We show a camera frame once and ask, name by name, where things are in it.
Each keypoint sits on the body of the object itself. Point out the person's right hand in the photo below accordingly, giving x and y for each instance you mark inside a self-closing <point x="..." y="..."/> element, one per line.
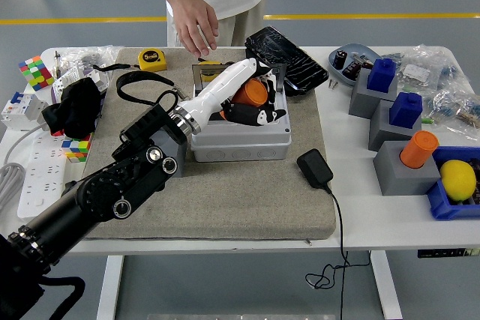
<point x="195" y="24"/>

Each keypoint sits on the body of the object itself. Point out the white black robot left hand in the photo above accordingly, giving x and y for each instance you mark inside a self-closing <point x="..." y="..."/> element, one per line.
<point x="217" y="87"/>

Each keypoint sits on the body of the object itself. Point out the orange cylinder battery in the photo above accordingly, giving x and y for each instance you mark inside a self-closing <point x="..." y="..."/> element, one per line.
<point x="418" y="149"/>
<point x="249" y="93"/>

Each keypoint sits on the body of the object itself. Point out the grey junction box clear lid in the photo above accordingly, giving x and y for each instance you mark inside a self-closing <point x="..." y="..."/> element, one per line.
<point x="240" y="147"/>

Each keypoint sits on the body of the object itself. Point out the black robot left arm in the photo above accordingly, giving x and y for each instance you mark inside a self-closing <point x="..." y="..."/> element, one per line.
<point x="93" y="200"/>

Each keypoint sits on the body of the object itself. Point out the black plastic box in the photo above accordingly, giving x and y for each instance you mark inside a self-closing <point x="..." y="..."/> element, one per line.
<point x="252" y="57"/>

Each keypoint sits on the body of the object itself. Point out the black capacitor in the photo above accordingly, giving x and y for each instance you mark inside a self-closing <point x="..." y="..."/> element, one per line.
<point x="340" y="59"/>
<point x="228" y="62"/>

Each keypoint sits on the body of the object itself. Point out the yellow round tape measure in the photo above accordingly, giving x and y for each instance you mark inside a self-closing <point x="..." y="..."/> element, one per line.
<point x="208" y="61"/>

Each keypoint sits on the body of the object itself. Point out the yellow square tape measure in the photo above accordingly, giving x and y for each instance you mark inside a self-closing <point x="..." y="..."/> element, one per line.
<point x="152" y="60"/>

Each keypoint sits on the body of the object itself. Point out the cracked black phone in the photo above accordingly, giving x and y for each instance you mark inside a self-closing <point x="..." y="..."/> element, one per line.
<point x="288" y="57"/>

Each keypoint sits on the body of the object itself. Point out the grey cube holder round hole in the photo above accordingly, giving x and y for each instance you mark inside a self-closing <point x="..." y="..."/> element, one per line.
<point x="176" y="155"/>

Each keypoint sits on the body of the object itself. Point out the blue-grey oval tray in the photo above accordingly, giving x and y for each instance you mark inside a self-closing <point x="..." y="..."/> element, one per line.
<point x="358" y="50"/>

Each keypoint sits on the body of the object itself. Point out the grey-brown mat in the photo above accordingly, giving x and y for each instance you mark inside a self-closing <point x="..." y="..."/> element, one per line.
<point x="243" y="204"/>

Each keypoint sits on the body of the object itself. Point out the small metal component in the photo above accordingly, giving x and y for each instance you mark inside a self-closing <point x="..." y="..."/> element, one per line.
<point x="360" y="59"/>

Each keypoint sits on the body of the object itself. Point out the brown capacitor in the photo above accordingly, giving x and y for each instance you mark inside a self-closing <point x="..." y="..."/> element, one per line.
<point x="351" y="69"/>

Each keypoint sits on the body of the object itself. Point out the small screwdriver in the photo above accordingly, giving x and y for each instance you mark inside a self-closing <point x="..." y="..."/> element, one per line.
<point x="57" y="63"/>

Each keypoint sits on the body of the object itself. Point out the black cloth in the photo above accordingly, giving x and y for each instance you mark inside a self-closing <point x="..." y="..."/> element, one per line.
<point x="73" y="108"/>

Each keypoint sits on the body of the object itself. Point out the blue block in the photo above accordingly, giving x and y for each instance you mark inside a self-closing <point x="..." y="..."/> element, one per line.
<point x="405" y="112"/>
<point x="380" y="76"/>

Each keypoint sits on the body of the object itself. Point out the small colourful puzzle cube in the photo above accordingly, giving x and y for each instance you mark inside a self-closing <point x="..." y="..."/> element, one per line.
<point x="77" y="147"/>

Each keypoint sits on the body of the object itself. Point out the large colourful puzzle cube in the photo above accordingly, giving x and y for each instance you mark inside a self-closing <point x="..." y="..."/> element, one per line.
<point x="35" y="72"/>

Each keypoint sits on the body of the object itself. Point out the clear bag of resistors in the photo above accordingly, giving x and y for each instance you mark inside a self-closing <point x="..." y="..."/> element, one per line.
<point x="450" y="104"/>
<point x="420" y="70"/>

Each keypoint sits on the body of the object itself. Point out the white circuit breaker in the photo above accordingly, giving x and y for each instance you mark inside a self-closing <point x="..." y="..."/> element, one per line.
<point x="20" y="108"/>

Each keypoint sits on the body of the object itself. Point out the white power strip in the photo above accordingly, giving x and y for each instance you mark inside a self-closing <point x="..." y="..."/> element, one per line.
<point x="41" y="181"/>

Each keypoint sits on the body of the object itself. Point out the small green part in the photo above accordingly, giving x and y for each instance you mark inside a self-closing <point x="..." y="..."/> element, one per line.
<point x="426" y="121"/>

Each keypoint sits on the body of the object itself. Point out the white table leg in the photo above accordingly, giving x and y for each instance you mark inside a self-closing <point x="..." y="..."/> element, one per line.
<point x="386" y="286"/>
<point x="110" y="286"/>

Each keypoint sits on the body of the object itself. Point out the blue plastic bin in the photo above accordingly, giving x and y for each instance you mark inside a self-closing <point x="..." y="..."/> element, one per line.
<point x="440" y="204"/>

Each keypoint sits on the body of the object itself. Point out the yellow lemon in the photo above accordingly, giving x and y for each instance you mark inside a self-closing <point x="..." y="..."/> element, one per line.
<point x="457" y="181"/>

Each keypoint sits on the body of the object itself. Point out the dark parts in bin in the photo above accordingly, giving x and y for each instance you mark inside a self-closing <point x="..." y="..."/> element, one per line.
<point x="477" y="170"/>

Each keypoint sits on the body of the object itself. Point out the black table control panel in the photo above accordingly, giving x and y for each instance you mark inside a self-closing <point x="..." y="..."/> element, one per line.
<point x="442" y="253"/>

